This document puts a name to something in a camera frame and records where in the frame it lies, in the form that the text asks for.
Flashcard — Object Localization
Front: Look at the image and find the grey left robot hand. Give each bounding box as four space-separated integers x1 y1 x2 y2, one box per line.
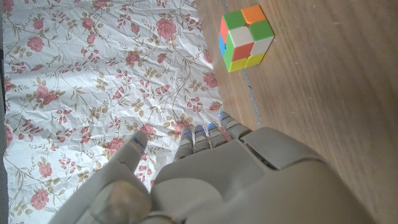
46 111 377 224

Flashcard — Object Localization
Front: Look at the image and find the multicoloured Rubik's cube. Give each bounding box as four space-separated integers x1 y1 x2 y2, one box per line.
218 4 275 73

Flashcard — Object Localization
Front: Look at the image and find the floral backdrop cloth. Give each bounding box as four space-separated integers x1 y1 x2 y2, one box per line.
2 0 233 224

